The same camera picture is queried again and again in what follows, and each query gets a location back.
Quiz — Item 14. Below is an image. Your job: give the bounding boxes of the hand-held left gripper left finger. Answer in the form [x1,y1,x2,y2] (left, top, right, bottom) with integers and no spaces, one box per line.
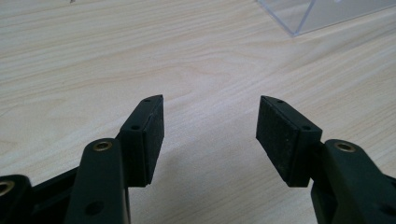
[64,94,165,224]

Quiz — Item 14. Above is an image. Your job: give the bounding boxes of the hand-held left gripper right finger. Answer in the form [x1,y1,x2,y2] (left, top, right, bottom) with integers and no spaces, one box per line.
[255,95,396,224]

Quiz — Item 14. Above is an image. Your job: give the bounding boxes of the clear plastic box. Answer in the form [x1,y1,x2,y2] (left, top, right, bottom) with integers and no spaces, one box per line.
[256,0,396,38]

